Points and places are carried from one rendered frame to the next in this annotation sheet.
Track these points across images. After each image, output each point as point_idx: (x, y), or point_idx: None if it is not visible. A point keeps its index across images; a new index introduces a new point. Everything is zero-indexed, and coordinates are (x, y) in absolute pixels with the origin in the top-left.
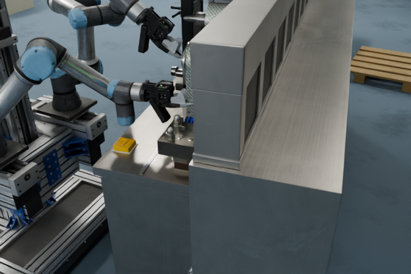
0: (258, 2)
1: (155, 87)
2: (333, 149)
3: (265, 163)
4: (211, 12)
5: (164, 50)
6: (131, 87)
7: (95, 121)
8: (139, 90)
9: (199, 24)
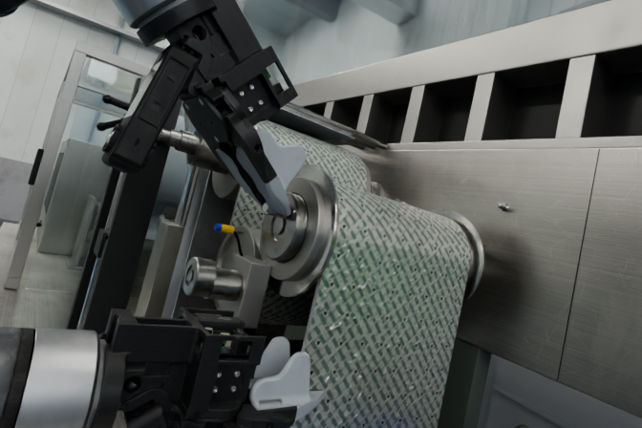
0: None
1: (213, 335)
2: None
3: None
4: (267, 129)
5: (264, 167)
6: (34, 355)
7: None
8: (94, 372)
9: (210, 157)
